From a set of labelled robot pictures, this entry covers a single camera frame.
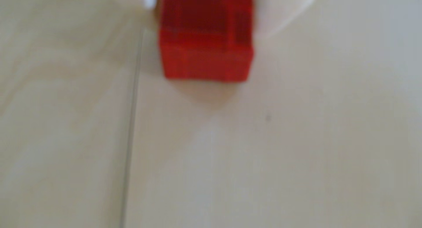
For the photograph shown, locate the red block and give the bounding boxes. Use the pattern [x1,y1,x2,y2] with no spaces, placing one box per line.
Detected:
[158,0,255,83]

